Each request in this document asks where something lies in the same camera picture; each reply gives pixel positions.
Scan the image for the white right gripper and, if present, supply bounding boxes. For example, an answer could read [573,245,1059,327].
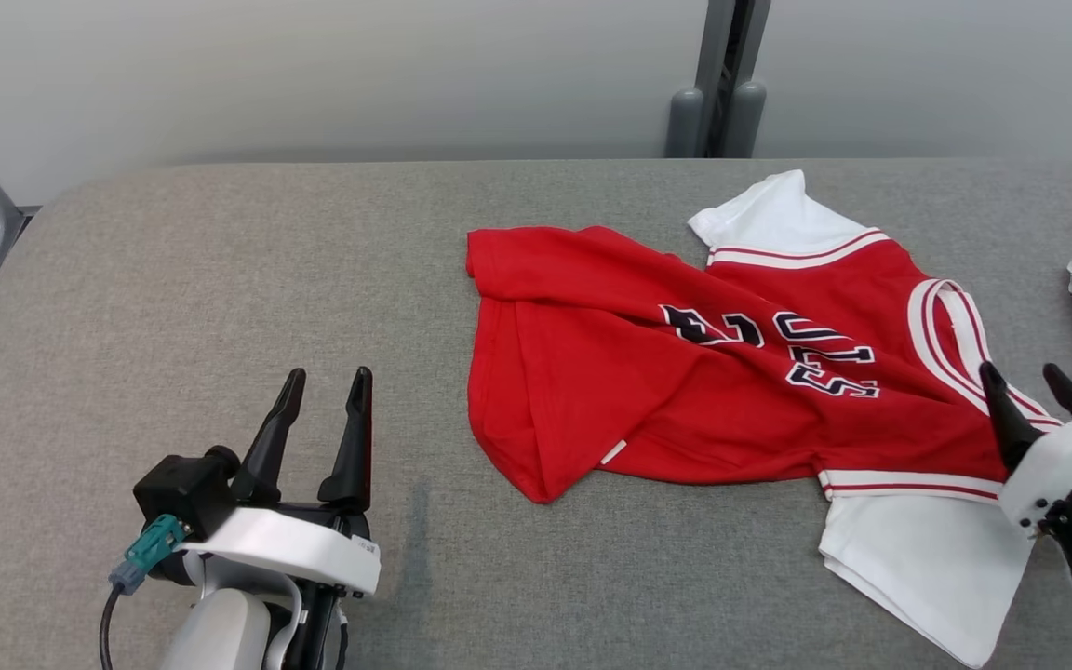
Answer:
[979,361,1072,608]

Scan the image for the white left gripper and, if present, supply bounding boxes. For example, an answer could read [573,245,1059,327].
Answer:
[177,366,382,670]

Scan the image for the red basketball jersey white sleeves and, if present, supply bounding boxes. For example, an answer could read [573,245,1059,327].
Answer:
[465,168,1064,670]

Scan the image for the rounded partition foot cap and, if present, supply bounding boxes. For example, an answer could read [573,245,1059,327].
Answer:
[665,87,707,160]
[724,80,768,160]

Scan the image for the teal left camera connector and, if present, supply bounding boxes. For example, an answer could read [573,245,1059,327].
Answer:
[107,514,192,597]

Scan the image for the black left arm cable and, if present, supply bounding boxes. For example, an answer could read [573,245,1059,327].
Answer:
[98,581,128,670]

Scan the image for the grey metal partition post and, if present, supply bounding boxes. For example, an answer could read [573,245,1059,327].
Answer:
[692,0,773,159]

